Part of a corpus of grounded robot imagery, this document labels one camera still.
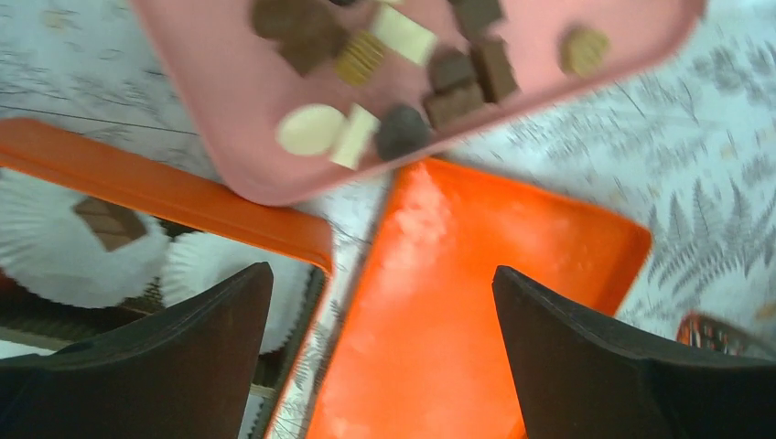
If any orange box lid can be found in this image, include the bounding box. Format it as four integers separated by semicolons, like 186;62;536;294
307;159;652;438

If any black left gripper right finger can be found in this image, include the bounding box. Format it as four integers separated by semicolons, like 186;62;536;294
492;266;775;438

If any caramel round chocolate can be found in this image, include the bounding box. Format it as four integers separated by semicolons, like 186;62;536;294
559;27;610;78

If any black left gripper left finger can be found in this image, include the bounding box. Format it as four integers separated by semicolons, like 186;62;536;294
1;262;274;438

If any white paper cup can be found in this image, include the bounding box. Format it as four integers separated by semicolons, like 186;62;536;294
158;248;313;356
1;168;170;308

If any pink tray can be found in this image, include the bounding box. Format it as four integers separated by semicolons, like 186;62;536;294
132;1;706;206

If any white oval chocolate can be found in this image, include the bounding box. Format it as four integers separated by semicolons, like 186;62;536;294
275;103;345;156

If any white rectangular chocolate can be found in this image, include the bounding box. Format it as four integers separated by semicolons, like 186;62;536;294
330;104;380;169

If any brown square chocolate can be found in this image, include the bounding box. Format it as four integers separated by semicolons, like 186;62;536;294
72;197;147;252

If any orange chocolate box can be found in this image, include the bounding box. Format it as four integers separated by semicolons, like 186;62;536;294
0;118;336;439

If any caramel ridged chocolate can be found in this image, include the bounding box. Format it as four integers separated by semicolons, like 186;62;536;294
334;31;385;86

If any brown bar chocolate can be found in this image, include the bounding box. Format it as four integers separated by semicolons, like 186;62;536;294
469;37;519;103

